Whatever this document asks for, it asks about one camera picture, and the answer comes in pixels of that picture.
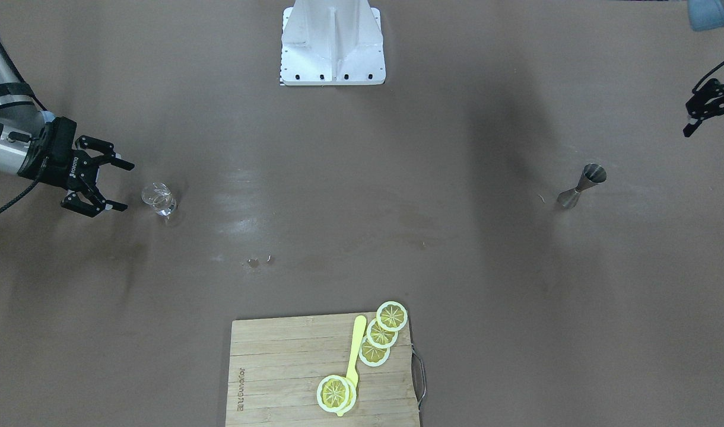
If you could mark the bamboo cutting board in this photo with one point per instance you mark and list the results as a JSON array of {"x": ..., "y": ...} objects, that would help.
[{"x": 276, "y": 365}]

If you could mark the lemon slice outermost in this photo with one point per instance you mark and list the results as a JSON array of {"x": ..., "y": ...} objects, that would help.
[{"x": 392, "y": 316}]

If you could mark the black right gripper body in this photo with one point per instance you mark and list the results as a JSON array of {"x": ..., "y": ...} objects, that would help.
[{"x": 58, "y": 157}]

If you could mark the lemon slice near knife handle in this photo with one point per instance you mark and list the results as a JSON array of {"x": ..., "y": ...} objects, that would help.
[{"x": 373, "y": 356}]

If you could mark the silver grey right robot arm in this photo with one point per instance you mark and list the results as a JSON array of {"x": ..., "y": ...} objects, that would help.
[{"x": 22, "y": 117}]

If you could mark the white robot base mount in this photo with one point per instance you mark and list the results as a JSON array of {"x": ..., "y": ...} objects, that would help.
[{"x": 332, "y": 43}]

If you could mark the lemon slice middle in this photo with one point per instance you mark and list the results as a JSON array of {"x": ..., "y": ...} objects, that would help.
[{"x": 379, "y": 337}]

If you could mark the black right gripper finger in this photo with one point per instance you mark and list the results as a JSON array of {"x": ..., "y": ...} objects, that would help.
[
  {"x": 83, "y": 197},
  {"x": 107, "y": 152}
]

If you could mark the lemon slice at knife blade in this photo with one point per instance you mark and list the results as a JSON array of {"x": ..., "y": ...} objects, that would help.
[{"x": 336, "y": 394}]

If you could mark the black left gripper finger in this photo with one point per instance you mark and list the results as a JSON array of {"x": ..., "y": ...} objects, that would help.
[{"x": 706, "y": 102}]

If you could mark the clear glass cup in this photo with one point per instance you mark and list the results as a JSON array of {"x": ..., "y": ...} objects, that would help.
[{"x": 160, "y": 199}]

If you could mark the steel double jigger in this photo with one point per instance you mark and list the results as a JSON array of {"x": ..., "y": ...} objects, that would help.
[{"x": 592, "y": 175}]

